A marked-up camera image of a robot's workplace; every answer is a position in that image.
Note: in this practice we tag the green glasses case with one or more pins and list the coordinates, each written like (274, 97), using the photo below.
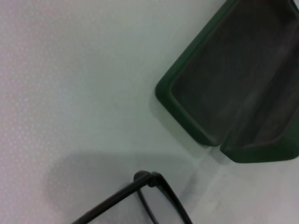
(233, 70)

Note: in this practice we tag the black framed glasses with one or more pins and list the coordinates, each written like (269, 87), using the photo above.
(154, 179)

